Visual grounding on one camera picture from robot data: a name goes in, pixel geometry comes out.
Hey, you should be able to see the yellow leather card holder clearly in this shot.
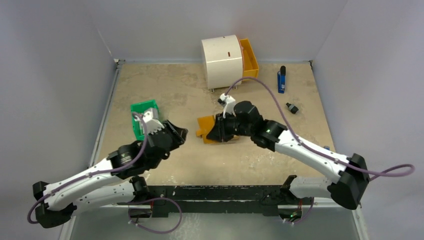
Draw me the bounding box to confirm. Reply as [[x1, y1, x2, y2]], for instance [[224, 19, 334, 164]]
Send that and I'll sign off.
[[195, 113, 240, 144]]

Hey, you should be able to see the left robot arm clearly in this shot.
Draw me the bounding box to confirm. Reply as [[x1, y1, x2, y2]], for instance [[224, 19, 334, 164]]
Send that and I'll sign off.
[[27, 120, 188, 229]]

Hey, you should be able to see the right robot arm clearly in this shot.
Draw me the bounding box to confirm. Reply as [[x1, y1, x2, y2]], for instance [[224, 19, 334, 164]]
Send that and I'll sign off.
[[206, 98, 371, 210]]

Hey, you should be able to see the green plastic bin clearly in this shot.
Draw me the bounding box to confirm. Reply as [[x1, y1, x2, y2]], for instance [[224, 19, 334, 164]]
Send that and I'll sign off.
[[130, 99, 160, 141]]

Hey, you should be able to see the small black knob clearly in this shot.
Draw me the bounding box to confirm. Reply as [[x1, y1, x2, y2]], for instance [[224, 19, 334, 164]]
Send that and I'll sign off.
[[285, 102, 299, 114]]

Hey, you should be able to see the yellow open drawer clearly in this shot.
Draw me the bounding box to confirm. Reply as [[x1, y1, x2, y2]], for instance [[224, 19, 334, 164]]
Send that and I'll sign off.
[[239, 38, 259, 78]]

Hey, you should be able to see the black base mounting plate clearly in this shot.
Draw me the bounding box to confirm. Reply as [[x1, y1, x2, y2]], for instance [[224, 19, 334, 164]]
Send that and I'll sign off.
[[130, 185, 312, 218]]

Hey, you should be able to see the cream round drawer cabinet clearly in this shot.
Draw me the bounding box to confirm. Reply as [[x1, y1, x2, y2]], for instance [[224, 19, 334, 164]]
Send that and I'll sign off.
[[201, 34, 244, 91]]

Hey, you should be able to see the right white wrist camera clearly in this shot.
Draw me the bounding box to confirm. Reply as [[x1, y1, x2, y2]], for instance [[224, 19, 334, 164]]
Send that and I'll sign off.
[[218, 93, 237, 119]]

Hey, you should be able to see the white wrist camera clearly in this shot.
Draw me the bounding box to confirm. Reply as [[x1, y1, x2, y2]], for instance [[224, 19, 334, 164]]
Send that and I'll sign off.
[[218, 93, 237, 119], [140, 107, 165, 135]]

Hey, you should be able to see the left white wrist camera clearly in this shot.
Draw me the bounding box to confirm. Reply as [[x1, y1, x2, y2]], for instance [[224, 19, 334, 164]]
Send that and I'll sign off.
[[140, 107, 165, 135]]

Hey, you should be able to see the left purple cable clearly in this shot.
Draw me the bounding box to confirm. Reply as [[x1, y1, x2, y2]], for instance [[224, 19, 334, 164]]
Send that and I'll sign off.
[[27, 111, 149, 225]]

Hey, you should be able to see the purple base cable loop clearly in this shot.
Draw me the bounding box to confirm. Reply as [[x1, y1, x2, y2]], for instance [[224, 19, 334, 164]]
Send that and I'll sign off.
[[127, 193, 184, 233]]

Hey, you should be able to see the aluminium frame rail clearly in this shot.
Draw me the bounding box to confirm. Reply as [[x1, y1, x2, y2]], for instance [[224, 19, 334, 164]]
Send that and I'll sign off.
[[67, 184, 363, 210]]

